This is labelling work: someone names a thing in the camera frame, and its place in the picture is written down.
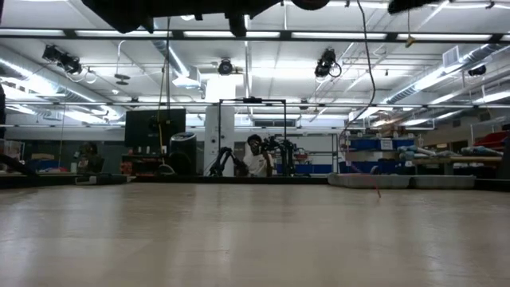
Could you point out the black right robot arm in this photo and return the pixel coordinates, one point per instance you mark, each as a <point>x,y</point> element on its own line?
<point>410,5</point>

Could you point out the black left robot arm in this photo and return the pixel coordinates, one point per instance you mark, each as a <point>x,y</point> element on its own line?
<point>119,14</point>

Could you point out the black overhead rig beam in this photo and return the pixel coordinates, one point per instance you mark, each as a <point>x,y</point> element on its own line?
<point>285,34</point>

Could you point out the black background robot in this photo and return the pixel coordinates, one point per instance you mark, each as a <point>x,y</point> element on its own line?
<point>223,159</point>

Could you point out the black monitor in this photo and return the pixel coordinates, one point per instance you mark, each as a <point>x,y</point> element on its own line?
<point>139,127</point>

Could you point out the person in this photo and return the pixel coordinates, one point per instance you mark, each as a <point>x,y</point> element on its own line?
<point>89,159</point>
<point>257,163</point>

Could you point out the yellow hanging connector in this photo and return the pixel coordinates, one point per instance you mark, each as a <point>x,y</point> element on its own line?
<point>410,40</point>

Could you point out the black low shelf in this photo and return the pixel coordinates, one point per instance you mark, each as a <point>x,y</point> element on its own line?
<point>139,163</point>

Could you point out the blue storage bins shelf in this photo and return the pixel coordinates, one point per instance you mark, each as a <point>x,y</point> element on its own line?
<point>362,144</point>

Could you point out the white ceiling vent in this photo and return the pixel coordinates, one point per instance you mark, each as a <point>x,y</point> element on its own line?
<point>450,56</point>

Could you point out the black ceiling device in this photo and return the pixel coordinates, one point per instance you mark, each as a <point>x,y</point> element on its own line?
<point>477,70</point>

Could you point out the grey tool kit case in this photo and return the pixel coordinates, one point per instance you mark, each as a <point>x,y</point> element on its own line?
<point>438,182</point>

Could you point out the wooden work table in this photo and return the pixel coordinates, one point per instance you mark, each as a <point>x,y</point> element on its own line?
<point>458,160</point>

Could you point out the red plastic bin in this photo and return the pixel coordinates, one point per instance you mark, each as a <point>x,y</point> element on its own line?
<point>494,139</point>

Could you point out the black ceiling camera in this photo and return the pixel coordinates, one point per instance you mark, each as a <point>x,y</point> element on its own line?
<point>225,66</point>
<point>324,65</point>
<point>63,60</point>

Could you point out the black stand frame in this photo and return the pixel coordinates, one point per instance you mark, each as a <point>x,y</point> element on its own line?
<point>252,100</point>

